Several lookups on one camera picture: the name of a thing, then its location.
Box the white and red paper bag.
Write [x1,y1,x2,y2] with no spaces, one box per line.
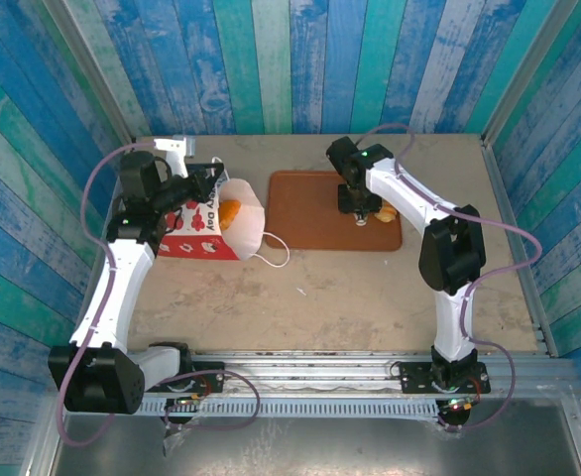
[156,166,291,269]

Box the brown plastic tray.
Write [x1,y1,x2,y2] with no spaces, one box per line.
[264,171,404,253]

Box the controller board with LEDs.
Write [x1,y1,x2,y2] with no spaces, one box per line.
[169,393,207,422]
[438,395,480,427]

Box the grey metal sheet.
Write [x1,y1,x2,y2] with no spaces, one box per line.
[52,414,581,476]

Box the aluminium side rail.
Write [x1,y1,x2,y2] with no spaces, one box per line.
[66,138,139,356]
[481,133,559,356]

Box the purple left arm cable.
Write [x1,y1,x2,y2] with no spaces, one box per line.
[59,141,158,447]

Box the aluminium corner post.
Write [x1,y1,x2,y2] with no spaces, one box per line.
[42,0,138,150]
[483,0,581,145]

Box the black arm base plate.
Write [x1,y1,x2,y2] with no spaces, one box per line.
[185,360,226,396]
[399,361,492,396]

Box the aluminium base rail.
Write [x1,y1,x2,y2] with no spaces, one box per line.
[126,349,577,401]

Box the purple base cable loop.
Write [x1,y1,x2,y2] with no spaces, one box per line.
[164,369,263,432]

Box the white slotted cable duct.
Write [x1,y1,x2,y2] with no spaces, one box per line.
[136,399,443,422]

